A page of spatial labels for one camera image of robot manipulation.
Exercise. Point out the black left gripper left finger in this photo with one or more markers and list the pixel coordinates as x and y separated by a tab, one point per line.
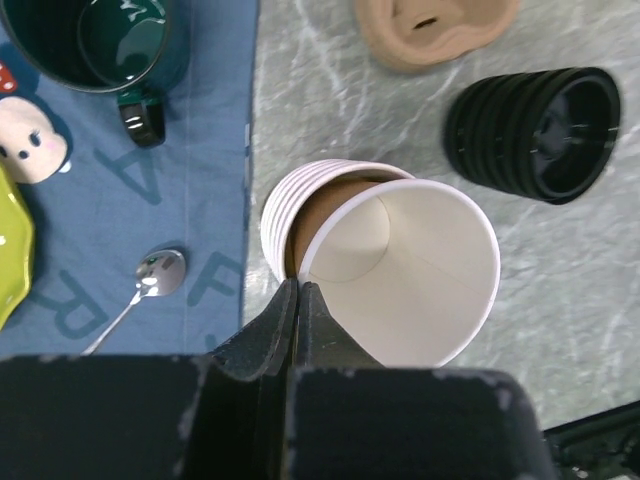
250	352

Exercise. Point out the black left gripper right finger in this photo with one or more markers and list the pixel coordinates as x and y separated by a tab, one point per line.
321	341

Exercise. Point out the brown paper coffee cup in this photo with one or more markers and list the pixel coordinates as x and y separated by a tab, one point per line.
409	268

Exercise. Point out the brown pulp cup carrier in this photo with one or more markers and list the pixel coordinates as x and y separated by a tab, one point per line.
413	35

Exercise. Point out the silver spoon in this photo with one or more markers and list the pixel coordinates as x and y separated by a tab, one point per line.
158	274

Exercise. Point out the stack of paper cups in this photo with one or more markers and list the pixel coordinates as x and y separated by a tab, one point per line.
293	190

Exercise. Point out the blue letter-print cloth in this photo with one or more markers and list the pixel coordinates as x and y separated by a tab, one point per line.
120	202

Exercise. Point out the yellow-green dotted plate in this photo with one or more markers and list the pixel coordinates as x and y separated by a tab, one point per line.
17	232

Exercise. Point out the mouse plush toy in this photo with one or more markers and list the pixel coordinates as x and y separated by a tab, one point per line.
31	149

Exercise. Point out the stack of black lids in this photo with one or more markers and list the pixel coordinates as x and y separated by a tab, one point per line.
544	135

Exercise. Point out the dark green mug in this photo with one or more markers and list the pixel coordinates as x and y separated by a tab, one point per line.
135	50

